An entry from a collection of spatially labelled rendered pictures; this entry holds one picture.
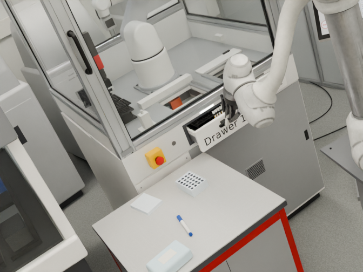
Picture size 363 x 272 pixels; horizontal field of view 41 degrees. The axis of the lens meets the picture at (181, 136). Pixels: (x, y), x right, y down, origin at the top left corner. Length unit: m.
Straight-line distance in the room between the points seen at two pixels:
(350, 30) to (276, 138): 1.20
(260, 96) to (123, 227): 0.80
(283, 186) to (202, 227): 0.95
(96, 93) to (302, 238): 1.44
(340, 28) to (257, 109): 0.43
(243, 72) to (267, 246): 0.68
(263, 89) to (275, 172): 1.01
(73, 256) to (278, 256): 0.80
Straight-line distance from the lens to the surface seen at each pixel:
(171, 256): 1.78
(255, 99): 1.75
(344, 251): 2.72
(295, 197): 2.86
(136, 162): 2.19
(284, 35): 1.71
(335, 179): 3.15
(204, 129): 2.17
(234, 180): 2.07
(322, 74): 4.13
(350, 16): 1.51
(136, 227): 2.05
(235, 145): 2.45
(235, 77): 1.82
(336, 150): 2.06
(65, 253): 1.94
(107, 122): 2.08
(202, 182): 2.06
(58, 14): 1.93
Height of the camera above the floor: 1.97
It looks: 29 degrees down
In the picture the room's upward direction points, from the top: 22 degrees counter-clockwise
